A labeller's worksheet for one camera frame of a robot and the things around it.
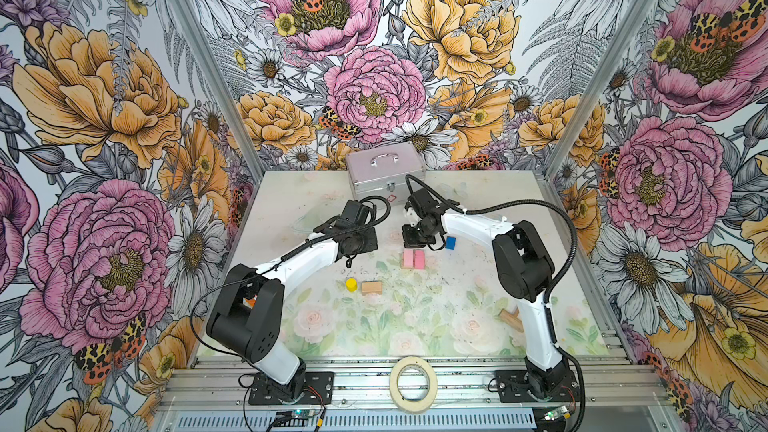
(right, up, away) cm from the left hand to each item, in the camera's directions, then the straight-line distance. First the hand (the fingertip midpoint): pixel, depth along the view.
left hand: (368, 248), depth 91 cm
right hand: (+12, -2, +6) cm, 13 cm away
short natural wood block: (+1, -11, 0) cm, 11 cm away
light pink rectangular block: (+12, -4, +6) cm, 14 cm away
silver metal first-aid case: (+4, +24, +12) cm, 27 cm away
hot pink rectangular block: (+16, -4, +6) cm, 17 cm away
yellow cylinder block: (-5, -10, -1) cm, 12 cm away
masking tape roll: (+11, -32, -21) cm, 40 cm away
